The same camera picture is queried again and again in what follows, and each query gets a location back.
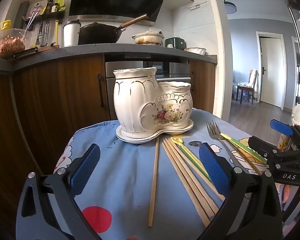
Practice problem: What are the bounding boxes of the stainless steel built-in appliance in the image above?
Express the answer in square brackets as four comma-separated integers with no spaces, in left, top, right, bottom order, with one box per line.
[105,60,190,121]

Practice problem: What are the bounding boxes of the yellow green plastic spoon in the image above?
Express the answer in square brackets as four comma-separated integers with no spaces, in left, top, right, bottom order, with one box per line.
[170,136,212,182]
[219,133,267,165]

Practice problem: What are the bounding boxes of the small green kitchen appliance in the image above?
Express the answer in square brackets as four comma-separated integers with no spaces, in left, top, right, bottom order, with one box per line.
[165,37,187,51]

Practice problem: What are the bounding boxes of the white cloth on chair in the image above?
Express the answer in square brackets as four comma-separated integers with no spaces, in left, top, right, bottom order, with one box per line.
[247,69,259,93]

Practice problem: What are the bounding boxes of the pink packet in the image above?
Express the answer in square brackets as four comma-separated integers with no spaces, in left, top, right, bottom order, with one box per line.
[29,3,43,18]

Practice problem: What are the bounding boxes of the grey kitchen countertop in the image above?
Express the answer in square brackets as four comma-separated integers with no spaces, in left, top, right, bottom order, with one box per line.
[0,43,218,72]

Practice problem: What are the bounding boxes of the metal skewers bundle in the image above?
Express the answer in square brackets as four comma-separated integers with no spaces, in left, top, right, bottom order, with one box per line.
[24,11,38,39]

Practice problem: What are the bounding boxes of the blue cartoon printed cloth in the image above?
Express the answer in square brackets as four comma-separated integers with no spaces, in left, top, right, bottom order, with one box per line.
[54,108,300,240]

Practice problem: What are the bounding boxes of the person's right hand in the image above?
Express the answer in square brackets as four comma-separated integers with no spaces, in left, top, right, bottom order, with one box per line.
[282,185,300,203]

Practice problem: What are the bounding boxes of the cream floral printed object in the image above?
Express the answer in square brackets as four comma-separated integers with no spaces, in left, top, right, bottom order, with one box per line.
[278,133,294,152]

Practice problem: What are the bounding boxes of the white tumbler with dark lid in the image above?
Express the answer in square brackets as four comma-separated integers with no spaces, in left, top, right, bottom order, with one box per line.
[63,19,82,47]

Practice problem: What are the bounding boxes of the dark wooden chair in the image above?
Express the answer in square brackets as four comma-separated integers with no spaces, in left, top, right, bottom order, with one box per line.
[236,69,260,105]

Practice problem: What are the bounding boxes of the round ceiling lamp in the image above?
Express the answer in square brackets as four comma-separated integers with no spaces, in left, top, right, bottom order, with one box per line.
[221,0,238,14]

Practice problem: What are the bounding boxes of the thin gold metal utensil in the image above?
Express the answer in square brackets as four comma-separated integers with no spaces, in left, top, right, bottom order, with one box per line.
[226,140,262,175]

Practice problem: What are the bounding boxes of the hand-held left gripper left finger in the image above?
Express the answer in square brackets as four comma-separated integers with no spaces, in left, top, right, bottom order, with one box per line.
[16,143,101,240]

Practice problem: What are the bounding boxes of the white ceramic drip tray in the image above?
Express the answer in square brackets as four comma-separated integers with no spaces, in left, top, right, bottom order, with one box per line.
[115,121,194,144]

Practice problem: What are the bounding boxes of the hanging metal tongs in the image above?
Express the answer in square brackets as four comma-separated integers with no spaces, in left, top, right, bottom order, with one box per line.
[43,20,51,47]

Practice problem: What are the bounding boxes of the white wall towel bar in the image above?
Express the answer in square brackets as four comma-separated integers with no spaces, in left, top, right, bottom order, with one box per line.
[189,1,207,11]

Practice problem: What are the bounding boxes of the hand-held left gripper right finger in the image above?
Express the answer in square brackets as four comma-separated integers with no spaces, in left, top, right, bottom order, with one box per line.
[197,142,283,240]

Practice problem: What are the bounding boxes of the black handled kitchen knife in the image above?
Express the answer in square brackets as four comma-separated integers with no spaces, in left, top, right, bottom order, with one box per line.
[13,47,39,59]

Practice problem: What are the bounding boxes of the white floral ceramic utensil holder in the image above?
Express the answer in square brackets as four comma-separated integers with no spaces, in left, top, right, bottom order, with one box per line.
[113,67,193,137]

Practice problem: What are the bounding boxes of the wooden cutting board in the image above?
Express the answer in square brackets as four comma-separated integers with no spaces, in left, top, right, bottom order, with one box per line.
[32,44,60,53]

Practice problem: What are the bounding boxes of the white bowl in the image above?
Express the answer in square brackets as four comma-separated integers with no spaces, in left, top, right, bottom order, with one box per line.
[187,47,207,56]

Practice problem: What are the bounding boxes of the metal fork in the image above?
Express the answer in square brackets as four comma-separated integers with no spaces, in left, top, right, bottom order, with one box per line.
[206,120,242,168]

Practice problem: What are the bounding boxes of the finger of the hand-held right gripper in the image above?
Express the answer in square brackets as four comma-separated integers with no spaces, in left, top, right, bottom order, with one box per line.
[247,135,300,164]
[269,119,300,151]

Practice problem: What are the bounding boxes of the hanging metal whisk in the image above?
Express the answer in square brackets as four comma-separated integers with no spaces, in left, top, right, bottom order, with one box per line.
[36,22,43,47]

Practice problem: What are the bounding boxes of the black wok with wooden handle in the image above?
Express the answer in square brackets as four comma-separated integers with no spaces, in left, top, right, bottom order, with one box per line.
[78,14,149,45]

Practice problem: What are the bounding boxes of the white room door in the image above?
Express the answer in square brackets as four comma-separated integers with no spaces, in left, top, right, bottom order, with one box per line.
[255,31,287,110]

